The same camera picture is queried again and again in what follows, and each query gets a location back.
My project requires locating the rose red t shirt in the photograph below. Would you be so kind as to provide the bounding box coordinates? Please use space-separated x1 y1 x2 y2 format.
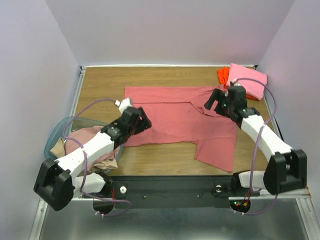
124 85 237 172

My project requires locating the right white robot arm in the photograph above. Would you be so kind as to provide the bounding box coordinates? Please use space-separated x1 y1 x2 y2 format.
204 85 307 195

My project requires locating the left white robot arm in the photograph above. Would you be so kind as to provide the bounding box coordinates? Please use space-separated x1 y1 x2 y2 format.
33 106 152 211

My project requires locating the folded orange t shirt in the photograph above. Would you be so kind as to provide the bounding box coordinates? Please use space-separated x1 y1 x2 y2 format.
217 66 252 90

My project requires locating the folded pink t shirt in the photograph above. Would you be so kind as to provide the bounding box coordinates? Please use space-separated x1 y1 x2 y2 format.
226 63 268 101

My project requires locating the dusty pink t shirt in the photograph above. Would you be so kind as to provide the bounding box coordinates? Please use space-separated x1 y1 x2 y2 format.
64 125 120 170

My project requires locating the clear blue plastic bin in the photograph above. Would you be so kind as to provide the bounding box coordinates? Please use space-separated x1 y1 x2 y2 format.
44 117 123 173

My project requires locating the beige t shirt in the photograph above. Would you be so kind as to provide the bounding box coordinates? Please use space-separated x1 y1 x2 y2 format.
49 137 120 173

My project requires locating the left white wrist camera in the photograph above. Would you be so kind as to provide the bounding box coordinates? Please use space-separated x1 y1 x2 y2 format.
114 97 133 114

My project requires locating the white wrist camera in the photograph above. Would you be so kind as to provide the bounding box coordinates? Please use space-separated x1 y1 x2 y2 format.
229 79 243 87
114 97 133 114

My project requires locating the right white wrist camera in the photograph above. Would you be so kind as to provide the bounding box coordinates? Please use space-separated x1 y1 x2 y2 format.
229 79 243 87

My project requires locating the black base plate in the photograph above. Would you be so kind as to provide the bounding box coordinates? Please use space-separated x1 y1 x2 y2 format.
82 175 253 210

